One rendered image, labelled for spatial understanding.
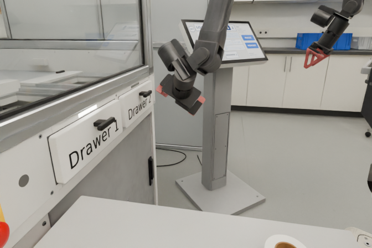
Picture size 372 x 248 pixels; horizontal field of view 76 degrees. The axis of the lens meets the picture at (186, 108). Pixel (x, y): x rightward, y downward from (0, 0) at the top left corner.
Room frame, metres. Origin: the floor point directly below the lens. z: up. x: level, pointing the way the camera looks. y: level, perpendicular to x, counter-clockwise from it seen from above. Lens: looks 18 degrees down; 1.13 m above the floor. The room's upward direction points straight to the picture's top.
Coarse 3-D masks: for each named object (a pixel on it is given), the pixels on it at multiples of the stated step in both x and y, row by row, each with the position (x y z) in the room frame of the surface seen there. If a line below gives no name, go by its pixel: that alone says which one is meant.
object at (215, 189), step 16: (208, 80) 1.49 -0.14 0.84; (224, 80) 1.48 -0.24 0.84; (208, 96) 1.48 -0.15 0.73; (224, 96) 1.48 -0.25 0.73; (208, 112) 1.48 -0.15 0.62; (224, 112) 1.49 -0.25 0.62; (208, 128) 1.48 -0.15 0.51; (224, 128) 1.49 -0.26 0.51; (208, 144) 1.47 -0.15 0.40; (224, 144) 1.50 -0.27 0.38; (208, 160) 1.46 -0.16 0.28; (224, 160) 1.50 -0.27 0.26; (192, 176) 1.64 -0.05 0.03; (208, 176) 1.46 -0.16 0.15; (224, 176) 1.51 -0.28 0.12; (192, 192) 1.44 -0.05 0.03; (208, 192) 1.43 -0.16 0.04; (224, 192) 1.43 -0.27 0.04; (240, 192) 1.43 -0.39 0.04; (256, 192) 1.44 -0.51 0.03; (208, 208) 1.27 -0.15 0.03; (224, 208) 1.28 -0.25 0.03; (240, 208) 1.28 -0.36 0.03
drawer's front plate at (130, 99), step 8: (136, 88) 0.87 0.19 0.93; (144, 88) 0.93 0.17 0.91; (120, 96) 0.75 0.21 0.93; (128, 96) 0.78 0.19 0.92; (136, 96) 0.84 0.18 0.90; (152, 96) 1.02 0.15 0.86; (120, 104) 0.74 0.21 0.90; (128, 104) 0.77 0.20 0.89; (136, 104) 0.84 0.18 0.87; (144, 104) 0.92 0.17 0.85; (152, 104) 1.02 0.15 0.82; (128, 120) 0.76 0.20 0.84
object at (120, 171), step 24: (144, 120) 1.00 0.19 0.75; (120, 144) 0.76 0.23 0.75; (144, 144) 0.98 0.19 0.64; (96, 168) 0.60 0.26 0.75; (120, 168) 0.74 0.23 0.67; (144, 168) 0.97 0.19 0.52; (72, 192) 0.49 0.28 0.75; (96, 192) 0.59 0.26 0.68; (120, 192) 0.72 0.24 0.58; (144, 192) 0.95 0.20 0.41; (48, 216) 0.41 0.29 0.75; (24, 240) 0.35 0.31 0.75
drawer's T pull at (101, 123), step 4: (100, 120) 0.57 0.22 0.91; (104, 120) 0.57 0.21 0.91; (108, 120) 0.57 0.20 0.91; (112, 120) 0.59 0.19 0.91; (96, 124) 0.56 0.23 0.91; (100, 124) 0.54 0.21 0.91; (104, 124) 0.55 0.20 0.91; (108, 124) 0.56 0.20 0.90; (100, 128) 0.53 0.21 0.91; (104, 128) 0.54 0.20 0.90
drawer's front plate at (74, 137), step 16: (96, 112) 0.58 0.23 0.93; (112, 112) 0.66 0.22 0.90; (64, 128) 0.48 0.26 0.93; (80, 128) 0.51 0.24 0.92; (96, 128) 0.57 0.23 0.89; (112, 128) 0.65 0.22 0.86; (64, 144) 0.45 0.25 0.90; (80, 144) 0.50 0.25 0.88; (64, 160) 0.44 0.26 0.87; (80, 160) 0.49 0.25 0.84; (64, 176) 0.44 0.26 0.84
